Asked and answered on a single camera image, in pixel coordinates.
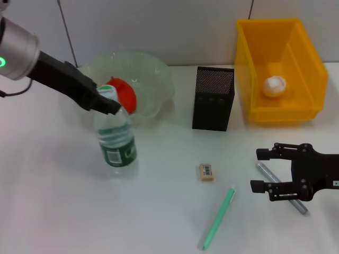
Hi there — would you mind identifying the beige eraser with barcode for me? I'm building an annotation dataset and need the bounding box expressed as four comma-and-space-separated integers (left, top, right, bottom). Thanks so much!
199, 163, 215, 183

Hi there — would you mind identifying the clear green label water bottle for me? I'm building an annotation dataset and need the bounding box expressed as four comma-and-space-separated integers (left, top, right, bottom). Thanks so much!
95, 84, 139, 176

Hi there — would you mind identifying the white paper ball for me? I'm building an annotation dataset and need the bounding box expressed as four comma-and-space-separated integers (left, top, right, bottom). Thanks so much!
262, 75, 288, 98

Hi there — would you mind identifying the black mesh pen holder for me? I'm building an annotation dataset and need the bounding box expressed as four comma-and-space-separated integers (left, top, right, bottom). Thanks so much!
192, 66, 235, 132

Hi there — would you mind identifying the yellow plastic bin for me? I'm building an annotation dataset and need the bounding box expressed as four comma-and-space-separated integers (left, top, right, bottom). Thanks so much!
234, 17, 329, 125

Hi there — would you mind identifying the grey marker pen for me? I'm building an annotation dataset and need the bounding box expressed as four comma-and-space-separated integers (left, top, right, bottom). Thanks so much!
255, 161, 309, 215

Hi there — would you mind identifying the mint green pen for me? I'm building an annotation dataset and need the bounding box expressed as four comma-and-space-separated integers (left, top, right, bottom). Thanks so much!
202, 187, 236, 251

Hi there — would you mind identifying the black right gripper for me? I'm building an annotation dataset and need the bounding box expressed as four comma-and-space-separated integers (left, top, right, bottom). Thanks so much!
249, 142, 339, 203

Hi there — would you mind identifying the red orange toy fruit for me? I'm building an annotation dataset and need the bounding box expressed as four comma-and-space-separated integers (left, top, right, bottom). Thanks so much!
105, 76, 138, 115

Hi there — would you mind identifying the green glass fruit bowl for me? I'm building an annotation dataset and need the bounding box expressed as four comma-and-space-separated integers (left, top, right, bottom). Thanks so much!
76, 51, 176, 125

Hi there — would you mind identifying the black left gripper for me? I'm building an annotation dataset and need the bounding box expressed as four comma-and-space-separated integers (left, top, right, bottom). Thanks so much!
25, 50, 122, 116

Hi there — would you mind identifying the left arm cable with plug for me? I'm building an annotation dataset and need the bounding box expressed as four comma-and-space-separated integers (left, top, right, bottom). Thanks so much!
0, 78, 33, 98

